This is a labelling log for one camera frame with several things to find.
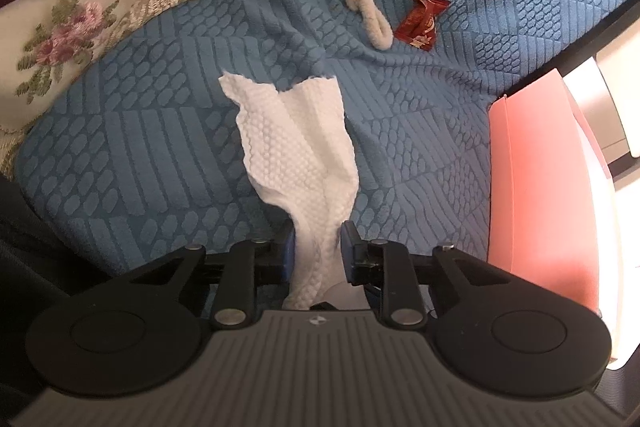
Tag pink cardboard box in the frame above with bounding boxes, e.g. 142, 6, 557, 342
487, 67, 631, 358

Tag white fluffy loop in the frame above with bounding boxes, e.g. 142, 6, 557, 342
345, 0, 393, 50

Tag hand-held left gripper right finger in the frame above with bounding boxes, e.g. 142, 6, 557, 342
340, 221, 506, 328

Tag dark red candy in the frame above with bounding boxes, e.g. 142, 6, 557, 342
394, 0, 451, 52

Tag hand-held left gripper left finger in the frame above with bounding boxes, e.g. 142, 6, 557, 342
127, 219, 296, 328

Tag blue textured sofa cover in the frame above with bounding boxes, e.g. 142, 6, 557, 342
12, 0, 640, 313

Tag white paper towel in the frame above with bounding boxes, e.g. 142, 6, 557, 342
218, 72, 361, 310

